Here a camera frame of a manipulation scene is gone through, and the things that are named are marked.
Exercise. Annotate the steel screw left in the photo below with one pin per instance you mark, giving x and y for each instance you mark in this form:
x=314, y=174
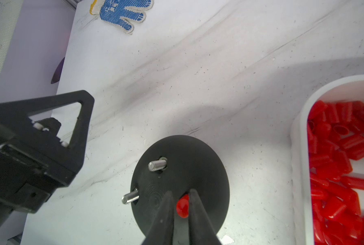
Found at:
x=130, y=197

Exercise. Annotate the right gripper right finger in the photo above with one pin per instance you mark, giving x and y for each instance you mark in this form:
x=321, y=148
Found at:
x=201, y=231

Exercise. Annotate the red sleeves pile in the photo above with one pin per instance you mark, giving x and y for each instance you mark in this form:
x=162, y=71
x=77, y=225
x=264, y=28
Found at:
x=335, y=136

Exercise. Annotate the steel screw upper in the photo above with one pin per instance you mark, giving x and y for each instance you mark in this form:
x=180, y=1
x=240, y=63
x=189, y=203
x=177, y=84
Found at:
x=157, y=165

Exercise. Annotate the white tray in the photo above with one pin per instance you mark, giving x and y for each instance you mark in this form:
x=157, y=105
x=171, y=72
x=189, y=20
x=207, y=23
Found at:
x=341, y=90

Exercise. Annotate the red sleeve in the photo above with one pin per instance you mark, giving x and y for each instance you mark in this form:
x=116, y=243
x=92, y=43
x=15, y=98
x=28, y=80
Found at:
x=182, y=206

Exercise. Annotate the steel screw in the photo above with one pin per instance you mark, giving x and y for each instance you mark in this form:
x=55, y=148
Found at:
x=130, y=197
x=157, y=165

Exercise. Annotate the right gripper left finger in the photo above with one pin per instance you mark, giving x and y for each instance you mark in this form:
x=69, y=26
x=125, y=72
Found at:
x=161, y=231

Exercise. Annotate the blue dotted work glove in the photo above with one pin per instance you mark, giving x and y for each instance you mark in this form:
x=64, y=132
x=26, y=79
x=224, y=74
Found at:
x=121, y=13

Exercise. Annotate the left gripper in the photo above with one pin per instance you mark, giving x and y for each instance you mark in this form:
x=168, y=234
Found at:
x=42, y=147

